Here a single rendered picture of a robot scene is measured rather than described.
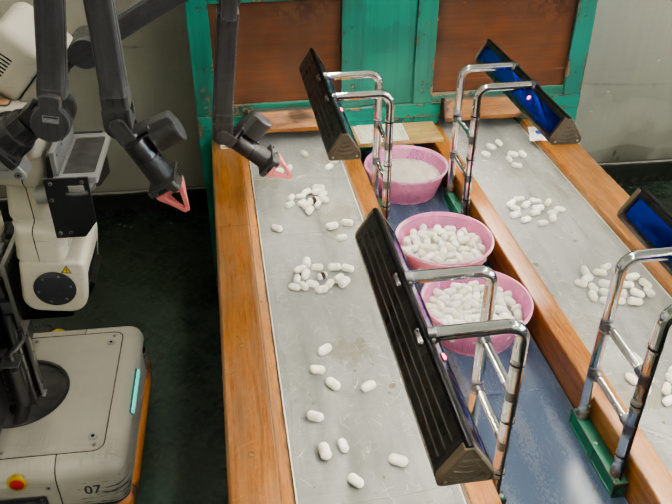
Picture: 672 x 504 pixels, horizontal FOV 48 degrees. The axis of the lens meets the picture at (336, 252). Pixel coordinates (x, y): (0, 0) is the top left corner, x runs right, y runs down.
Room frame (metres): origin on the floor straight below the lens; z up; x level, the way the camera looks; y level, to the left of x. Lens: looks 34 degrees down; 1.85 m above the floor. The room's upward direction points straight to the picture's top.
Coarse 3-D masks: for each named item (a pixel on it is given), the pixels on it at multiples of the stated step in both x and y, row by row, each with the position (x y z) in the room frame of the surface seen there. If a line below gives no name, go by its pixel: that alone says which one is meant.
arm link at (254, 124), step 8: (256, 112) 1.97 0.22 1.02; (240, 120) 1.97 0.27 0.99; (248, 120) 1.93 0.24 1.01; (256, 120) 1.93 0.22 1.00; (264, 120) 1.95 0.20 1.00; (240, 128) 1.93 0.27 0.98; (248, 128) 1.93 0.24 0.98; (256, 128) 1.93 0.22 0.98; (264, 128) 1.93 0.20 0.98; (216, 136) 1.90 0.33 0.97; (224, 136) 1.90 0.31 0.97; (232, 136) 1.90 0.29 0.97; (256, 136) 1.93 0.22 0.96; (224, 144) 1.90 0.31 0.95; (232, 144) 1.91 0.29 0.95
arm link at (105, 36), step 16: (96, 0) 1.43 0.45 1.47; (112, 0) 1.45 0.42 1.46; (96, 16) 1.43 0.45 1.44; (112, 16) 1.43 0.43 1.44; (96, 32) 1.43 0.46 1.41; (112, 32) 1.43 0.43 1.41; (96, 48) 1.43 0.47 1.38; (112, 48) 1.43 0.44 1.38; (96, 64) 1.43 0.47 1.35; (112, 64) 1.43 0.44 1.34; (112, 80) 1.43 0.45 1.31; (112, 96) 1.42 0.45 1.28; (128, 96) 1.44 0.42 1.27; (112, 112) 1.42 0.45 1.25; (128, 112) 1.42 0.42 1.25
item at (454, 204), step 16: (480, 64) 2.06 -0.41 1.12; (496, 64) 2.06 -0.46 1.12; (512, 64) 2.07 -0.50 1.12; (464, 80) 2.05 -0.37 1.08; (480, 96) 1.89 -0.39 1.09; (464, 128) 1.97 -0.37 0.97; (448, 176) 2.05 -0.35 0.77; (464, 176) 1.91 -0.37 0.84; (448, 192) 2.04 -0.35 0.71; (464, 192) 1.90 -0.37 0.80; (448, 208) 2.01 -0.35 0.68; (464, 208) 1.90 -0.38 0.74
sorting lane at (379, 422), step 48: (288, 144) 2.34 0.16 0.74; (288, 192) 2.00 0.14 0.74; (336, 192) 2.00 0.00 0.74; (288, 240) 1.73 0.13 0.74; (336, 240) 1.73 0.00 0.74; (288, 288) 1.51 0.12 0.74; (336, 288) 1.51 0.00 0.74; (288, 336) 1.32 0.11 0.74; (336, 336) 1.32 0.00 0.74; (384, 336) 1.32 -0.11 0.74; (288, 384) 1.16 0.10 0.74; (384, 384) 1.16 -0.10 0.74; (288, 432) 1.03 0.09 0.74; (336, 432) 1.03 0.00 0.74; (384, 432) 1.03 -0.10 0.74; (336, 480) 0.91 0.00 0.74; (384, 480) 0.91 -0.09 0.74; (432, 480) 0.91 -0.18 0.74
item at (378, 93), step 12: (324, 72) 1.99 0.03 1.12; (336, 72) 2.00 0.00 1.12; (348, 72) 2.00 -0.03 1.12; (360, 72) 2.00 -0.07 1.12; (372, 72) 2.01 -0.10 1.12; (324, 96) 1.85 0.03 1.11; (336, 96) 1.84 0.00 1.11; (348, 96) 1.84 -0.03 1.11; (360, 96) 1.84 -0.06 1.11; (372, 96) 1.85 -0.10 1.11; (384, 96) 1.85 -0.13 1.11; (384, 132) 1.94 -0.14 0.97; (384, 144) 1.87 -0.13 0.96; (372, 156) 2.02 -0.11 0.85; (384, 156) 1.87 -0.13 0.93; (372, 168) 2.01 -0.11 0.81; (384, 168) 1.86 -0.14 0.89; (372, 180) 2.01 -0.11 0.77; (384, 180) 1.86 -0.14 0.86; (384, 192) 1.86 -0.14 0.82; (384, 204) 1.86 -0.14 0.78; (384, 216) 1.86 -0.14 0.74
